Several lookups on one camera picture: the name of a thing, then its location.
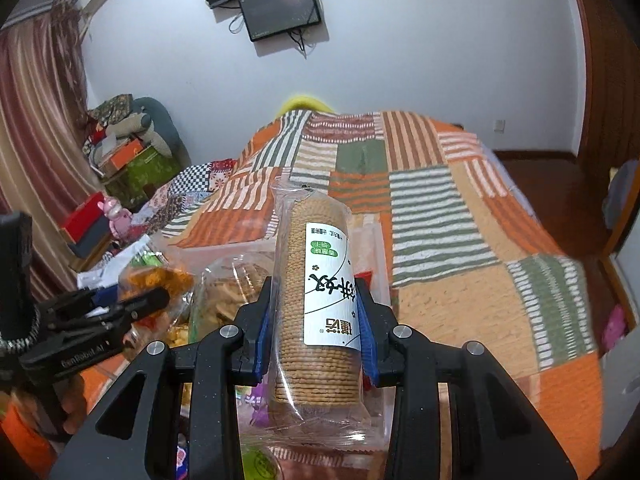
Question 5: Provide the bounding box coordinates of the dark blue box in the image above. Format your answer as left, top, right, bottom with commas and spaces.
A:
67, 216, 112, 259

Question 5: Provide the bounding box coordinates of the green pea snack packet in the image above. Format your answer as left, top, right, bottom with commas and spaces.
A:
130, 252, 166, 268

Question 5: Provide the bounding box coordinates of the orange chip snack bag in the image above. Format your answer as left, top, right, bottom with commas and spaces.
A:
117, 266, 195, 351

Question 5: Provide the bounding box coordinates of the white plastic bag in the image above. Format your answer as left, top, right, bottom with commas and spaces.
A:
76, 235, 152, 290

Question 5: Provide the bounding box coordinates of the red gift box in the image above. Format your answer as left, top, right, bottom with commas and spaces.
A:
60, 192, 104, 243

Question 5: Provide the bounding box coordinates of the round cracker roll pack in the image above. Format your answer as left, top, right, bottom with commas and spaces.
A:
268, 185, 370, 448

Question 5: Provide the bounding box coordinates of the wall power outlet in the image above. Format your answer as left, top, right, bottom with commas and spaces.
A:
494, 119, 506, 133

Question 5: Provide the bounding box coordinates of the blue snack bag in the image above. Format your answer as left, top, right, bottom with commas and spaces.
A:
175, 445, 189, 480

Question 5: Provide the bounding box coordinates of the wooden wardrobe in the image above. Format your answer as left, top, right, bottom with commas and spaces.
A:
562, 0, 640, 321

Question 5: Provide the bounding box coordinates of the pink plush toy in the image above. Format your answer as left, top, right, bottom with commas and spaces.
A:
98, 196, 132, 240

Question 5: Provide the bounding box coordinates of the small black wall monitor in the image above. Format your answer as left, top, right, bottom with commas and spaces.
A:
239, 0, 322, 42

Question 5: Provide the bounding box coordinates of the yellow pillow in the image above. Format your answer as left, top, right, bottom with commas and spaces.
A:
277, 94, 334, 117

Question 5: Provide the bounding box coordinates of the orange shoe box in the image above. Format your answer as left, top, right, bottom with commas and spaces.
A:
99, 139, 144, 177

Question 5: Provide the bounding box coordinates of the green patterned box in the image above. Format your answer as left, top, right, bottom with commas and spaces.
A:
103, 146, 181, 210

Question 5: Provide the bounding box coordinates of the clear plastic storage box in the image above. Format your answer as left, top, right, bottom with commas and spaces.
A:
160, 196, 394, 479

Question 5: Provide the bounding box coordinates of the purple biscuit pack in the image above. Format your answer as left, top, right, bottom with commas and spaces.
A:
247, 382, 270, 428

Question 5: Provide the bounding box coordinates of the striped red curtain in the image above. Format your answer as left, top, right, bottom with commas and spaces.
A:
1, 0, 100, 300

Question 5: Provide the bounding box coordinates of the patchwork striped quilt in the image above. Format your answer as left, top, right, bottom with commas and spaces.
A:
162, 110, 602, 478

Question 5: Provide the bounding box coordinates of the grey plush cushion pile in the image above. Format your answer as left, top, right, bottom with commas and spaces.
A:
87, 94, 191, 167

